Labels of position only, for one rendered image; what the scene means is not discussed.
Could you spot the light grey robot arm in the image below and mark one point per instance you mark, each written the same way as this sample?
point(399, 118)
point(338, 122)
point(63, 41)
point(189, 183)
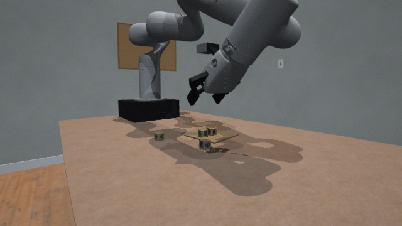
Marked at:
point(256, 24)

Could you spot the small tan block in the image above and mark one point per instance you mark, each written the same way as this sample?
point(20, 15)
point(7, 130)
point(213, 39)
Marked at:
point(202, 132)
point(159, 136)
point(212, 131)
point(204, 143)

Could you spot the tan flat mat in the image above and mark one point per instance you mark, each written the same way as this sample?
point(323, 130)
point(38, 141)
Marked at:
point(220, 136)

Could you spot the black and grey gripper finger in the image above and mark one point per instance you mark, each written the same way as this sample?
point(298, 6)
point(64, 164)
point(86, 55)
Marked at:
point(219, 97)
point(194, 82)

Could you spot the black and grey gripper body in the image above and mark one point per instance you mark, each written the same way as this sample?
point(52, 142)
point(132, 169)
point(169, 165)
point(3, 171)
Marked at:
point(224, 73)

